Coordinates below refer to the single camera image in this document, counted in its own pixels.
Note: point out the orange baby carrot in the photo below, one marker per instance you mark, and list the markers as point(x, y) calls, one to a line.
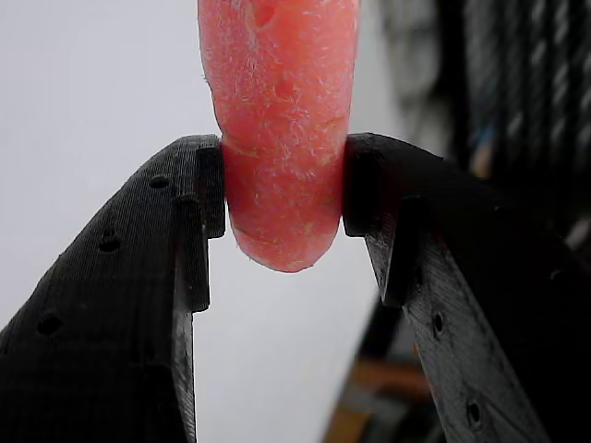
point(281, 129)

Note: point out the large white paper sheet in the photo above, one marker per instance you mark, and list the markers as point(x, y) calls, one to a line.
point(92, 69)

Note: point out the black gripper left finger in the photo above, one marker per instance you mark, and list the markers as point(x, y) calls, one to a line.
point(101, 300)

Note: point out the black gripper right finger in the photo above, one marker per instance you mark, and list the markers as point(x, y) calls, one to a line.
point(485, 286)

